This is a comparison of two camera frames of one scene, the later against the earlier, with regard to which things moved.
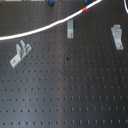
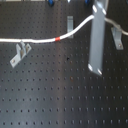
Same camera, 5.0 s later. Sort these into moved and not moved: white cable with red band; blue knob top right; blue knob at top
Moved: white cable with red band
Not moved: blue knob at top; blue knob top right
